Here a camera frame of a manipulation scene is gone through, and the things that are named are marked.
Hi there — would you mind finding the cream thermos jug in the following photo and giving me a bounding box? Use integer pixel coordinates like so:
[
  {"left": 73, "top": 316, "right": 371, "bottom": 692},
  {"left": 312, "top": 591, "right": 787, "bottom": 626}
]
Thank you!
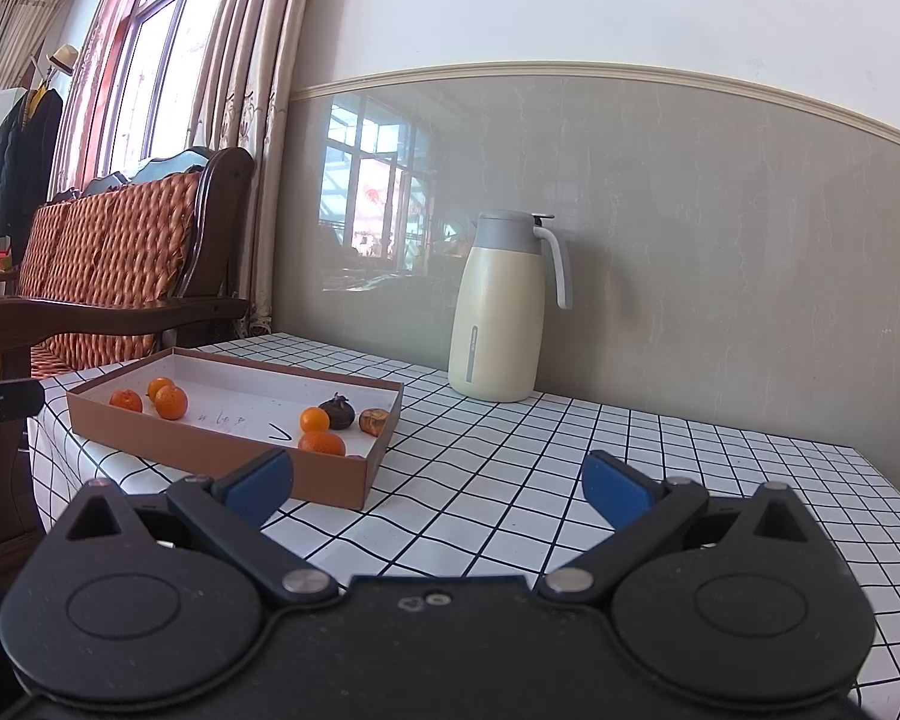
[{"left": 448, "top": 210, "right": 574, "bottom": 402}]

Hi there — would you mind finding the orange woven back cushion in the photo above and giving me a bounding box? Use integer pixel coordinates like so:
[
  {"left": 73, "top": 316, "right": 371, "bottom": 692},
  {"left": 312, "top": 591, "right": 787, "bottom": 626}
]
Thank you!
[{"left": 16, "top": 171, "right": 203, "bottom": 308}]

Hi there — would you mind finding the plain beige curtain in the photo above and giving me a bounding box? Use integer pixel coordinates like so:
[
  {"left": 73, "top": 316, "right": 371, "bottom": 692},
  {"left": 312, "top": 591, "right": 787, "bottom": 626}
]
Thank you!
[{"left": 0, "top": 0, "right": 91, "bottom": 98}]

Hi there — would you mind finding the black hanging coat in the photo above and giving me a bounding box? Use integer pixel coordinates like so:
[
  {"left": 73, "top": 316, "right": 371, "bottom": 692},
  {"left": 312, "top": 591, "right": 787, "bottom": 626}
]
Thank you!
[{"left": 0, "top": 88, "right": 65, "bottom": 241}]

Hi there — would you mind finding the dark wooden sofa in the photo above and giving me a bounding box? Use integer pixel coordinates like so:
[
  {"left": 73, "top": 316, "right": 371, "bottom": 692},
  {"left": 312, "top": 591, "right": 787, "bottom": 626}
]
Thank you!
[{"left": 0, "top": 147, "right": 256, "bottom": 571}]

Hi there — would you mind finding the red framed window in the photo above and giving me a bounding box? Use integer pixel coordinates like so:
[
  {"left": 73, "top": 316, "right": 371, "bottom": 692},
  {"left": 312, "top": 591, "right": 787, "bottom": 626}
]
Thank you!
[{"left": 52, "top": 0, "right": 233, "bottom": 196}]

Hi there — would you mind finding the orange woven seat cushion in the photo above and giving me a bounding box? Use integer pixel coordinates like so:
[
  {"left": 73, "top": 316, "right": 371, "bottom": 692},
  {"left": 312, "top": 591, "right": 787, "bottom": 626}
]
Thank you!
[{"left": 26, "top": 326, "right": 155, "bottom": 376}]

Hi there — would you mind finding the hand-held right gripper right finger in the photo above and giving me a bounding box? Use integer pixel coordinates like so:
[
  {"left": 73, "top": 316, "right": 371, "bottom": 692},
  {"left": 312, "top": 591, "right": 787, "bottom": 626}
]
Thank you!
[{"left": 536, "top": 450, "right": 833, "bottom": 606}]

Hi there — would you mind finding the beige embroidered curtain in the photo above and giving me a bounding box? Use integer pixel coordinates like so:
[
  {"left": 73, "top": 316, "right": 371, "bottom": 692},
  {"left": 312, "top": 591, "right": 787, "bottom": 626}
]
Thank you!
[{"left": 49, "top": 0, "right": 323, "bottom": 338}]

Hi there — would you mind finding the white checked tablecloth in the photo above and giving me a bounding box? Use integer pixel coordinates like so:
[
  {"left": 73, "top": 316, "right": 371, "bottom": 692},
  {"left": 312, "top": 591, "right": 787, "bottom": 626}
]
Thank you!
[{"left": 26, "top": 331, "right": 900, "bottom": 713}]

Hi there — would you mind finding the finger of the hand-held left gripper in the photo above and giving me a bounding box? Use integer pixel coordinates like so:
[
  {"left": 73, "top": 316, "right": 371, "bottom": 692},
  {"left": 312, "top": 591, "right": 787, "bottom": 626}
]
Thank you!
[{"left": 0, "top": 379, "right": 44, "bottom": 427}]

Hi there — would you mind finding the brown cardboard box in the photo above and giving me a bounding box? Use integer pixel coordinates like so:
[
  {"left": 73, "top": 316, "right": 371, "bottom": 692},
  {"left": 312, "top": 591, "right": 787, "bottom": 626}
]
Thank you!
[{"left": 65, "top": 347, "right": 406, "bottom": 511}]

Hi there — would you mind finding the dark water chestnut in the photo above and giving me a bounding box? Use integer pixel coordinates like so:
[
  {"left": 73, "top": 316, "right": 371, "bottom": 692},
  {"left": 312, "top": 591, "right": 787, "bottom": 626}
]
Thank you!
[{"left": 317, "top": 392, "right": 358, "bottom": 432}]

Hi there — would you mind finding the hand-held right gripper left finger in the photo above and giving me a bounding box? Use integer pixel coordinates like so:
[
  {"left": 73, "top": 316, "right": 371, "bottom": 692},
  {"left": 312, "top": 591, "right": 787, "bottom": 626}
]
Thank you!
[{"left": 41, "top": 448, "right": 340, "bottom": 610}]

